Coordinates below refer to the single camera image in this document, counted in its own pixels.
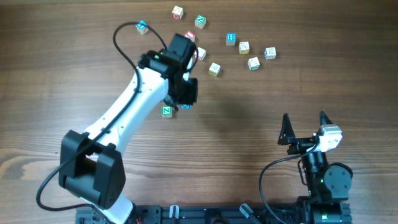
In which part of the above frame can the blue I letter block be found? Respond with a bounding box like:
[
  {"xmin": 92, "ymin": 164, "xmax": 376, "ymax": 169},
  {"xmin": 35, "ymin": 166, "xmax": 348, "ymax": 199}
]
[{"xmin": 136, "ymin": 20, "xmax": 149, "ymax": 35}]

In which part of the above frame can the green edged picture block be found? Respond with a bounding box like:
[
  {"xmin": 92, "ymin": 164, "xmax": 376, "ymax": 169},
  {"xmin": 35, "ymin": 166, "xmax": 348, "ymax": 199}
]
[{"xmin": 248, "ymin": 57, "xmax": 260, "ymax": 71}]

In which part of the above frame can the blue H letter block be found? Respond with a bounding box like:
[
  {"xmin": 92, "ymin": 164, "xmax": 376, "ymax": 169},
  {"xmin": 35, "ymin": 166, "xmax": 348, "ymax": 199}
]
[{"xmin": 226, "ymin": 32, "xmax": 237, "ymax": 46}]

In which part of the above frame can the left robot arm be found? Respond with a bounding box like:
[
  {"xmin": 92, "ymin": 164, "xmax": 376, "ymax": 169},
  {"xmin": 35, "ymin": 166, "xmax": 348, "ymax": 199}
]
[{"xmin": 58, "ymin": 34, "xmax": 198, "ymax": 223}]

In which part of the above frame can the green Z letter block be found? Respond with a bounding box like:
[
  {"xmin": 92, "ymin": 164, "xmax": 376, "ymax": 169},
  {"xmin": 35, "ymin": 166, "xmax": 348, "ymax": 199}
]
[{"xmin": 161, "ymin": 106, "xmax": 173, "ymax": 118}]

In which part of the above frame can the red A sided block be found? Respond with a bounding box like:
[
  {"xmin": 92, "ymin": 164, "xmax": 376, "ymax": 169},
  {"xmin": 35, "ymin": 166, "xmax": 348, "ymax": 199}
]
[{"xmin": 197, "ymin": 47, "xmax": 206, "ymax": 61}]

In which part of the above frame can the green N block top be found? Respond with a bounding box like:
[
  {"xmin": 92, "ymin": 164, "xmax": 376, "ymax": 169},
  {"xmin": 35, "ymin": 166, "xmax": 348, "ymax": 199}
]
[{"xmin": 195, "ymin": 15, "xmax": 206, "ymax": 29}]

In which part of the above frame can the blue sided picture block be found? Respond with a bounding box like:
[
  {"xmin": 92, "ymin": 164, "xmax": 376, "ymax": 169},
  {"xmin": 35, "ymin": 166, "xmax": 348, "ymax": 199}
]
[{"xmin": 180, "ymin": 105, "xmax": 192, "ymax": 110}]

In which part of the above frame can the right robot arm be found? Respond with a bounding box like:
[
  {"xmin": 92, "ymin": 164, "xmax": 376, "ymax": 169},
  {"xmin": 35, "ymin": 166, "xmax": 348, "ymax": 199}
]
[{"xmin": 278, "ymin": 111, "xmax": 353, "ymax": 224}]

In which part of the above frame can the yellow edged picture block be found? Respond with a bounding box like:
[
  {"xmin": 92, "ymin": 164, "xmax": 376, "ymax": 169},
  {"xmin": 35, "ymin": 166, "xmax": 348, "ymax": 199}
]
[{"xmin": 239, "ymin": 41, "xmax": 250, "ymax": 54}]

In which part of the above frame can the black cable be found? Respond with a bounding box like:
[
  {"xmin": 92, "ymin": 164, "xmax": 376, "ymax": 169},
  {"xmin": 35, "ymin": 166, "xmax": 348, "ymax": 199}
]
[
  {"xmin": 35, "ymin": 21, "xmax": 169, "ymax": 215},
  {"xmin": 259, "ymin": 143, "xmax": 320, "ymax": 224}
]

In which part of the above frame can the left black cable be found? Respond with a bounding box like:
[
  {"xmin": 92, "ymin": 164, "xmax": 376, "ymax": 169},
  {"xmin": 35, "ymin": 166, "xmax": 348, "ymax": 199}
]
[{"xmin": 35, "ymin": 21, "xmax": 169, "ymax": 215}]

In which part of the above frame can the red X letter block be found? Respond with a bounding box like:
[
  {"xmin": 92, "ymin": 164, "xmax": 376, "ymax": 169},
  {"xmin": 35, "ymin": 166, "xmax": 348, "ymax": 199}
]
[{"xmin": 172, "ymin": 6, "xmax": 183, "ymax": 20}]

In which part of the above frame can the blue edged picture block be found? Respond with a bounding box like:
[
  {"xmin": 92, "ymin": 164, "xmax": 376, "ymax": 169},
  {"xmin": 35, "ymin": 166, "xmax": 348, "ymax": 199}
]
[{"xmin": 264, "ymin": 47, "xmax": 277, "ymax": 60}]

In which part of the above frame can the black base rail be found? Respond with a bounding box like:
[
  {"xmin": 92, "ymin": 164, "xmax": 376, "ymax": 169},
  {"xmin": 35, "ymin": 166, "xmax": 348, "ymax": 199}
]
[{"xmin": 74, "ymin": 203, "xmax": 353, "ymax": 224}]

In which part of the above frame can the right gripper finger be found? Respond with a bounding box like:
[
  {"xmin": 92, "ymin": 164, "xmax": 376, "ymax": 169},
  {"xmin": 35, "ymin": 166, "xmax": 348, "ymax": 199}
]
[
  {"xmin": 319, "ymin": 111, "xmax": 333, "ymax": 126},
  {"xmin": 277, "ymin": 113, "xmax": 296, "ymax": 145}
]

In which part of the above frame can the right black cable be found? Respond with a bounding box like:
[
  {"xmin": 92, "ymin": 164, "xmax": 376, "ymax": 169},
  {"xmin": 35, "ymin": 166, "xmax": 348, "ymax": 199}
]
[{"xmin": 259, "ymin": 143, "xmax": 320, "ymax": 224}]

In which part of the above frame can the red I letter block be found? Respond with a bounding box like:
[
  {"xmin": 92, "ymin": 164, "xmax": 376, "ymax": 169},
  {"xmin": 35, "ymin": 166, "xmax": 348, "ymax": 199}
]
[{"xmin": 184, "ymin": 31, "xmax": 195, "ymax": 42}]

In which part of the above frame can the yellow sided picture block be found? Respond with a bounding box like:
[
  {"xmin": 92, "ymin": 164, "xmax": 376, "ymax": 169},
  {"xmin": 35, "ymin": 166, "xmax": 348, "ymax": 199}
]
[{"xmin": 209, "ymin": 63, "xmax": 221, "ymax": 77}]

